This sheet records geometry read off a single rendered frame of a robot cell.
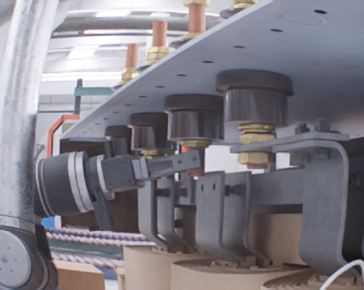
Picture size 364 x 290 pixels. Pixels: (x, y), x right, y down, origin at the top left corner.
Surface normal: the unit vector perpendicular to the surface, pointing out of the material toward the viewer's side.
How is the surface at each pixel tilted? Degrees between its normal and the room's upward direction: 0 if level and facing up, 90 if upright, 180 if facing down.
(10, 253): 79
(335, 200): 90
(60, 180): 87
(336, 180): 90
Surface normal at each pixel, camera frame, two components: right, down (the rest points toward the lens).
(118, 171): -0.07, -0.07
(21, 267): 0.11, -0.22
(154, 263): -0.68, -0.06
